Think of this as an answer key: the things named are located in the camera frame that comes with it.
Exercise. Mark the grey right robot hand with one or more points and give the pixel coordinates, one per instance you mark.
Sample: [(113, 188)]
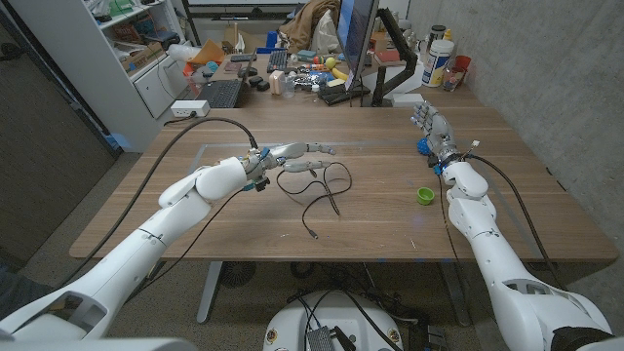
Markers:
[(439, 131)]

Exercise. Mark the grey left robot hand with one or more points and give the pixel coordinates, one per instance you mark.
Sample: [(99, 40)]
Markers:
[(285, 153)]

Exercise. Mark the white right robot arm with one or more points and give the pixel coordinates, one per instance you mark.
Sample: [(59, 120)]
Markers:
[(507, 273)]

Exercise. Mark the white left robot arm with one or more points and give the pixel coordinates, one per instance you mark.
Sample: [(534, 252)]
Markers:
[(146, 234)]

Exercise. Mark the clear glass cup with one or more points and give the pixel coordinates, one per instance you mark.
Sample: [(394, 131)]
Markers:
[(451, 79)]

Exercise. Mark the small green cup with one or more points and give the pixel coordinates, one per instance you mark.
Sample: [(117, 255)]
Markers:
[(425, 195)]

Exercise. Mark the red cup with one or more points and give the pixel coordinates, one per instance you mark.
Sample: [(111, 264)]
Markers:
[(463, 63)]

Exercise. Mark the yellow ball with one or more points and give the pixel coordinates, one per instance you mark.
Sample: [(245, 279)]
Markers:
[(330, 63)]

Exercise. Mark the flat white box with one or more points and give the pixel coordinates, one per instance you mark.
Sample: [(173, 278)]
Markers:
[(404, 99)]

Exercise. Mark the white wipes canister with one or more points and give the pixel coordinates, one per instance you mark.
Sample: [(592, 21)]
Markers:
[(437, 63)]

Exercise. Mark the beige rounded block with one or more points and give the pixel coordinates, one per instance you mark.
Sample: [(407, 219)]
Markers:
[(276, 82)]

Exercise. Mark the black laptop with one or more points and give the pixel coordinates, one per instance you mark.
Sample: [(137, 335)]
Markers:
[(222, 92)]

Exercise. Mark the black keyboard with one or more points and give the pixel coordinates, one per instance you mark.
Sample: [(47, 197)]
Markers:
[(277, 61)]

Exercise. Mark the yellow banana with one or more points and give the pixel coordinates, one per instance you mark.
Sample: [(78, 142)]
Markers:
[(339, 74)]

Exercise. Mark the orange paper envelope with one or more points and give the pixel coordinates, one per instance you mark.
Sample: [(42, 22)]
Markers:
[(209, 52)]

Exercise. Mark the computer monitor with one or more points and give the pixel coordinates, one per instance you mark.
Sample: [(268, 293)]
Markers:
[(358, 29)]

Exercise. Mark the brown jacket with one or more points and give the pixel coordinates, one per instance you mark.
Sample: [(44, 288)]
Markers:
[(307, 22)]

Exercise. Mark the grey metal table leg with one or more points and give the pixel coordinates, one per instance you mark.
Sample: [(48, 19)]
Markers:
[(456, 292), (209, 292)]

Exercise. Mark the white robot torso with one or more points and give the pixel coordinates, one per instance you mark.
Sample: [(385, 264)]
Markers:
[(292, 322)]

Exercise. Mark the white shelf cabinet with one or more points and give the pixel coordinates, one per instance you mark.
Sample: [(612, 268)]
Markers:
[(88, 63)]

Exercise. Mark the person's leg in dark trousers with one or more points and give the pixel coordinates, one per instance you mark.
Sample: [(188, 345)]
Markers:
[(17, 292)]

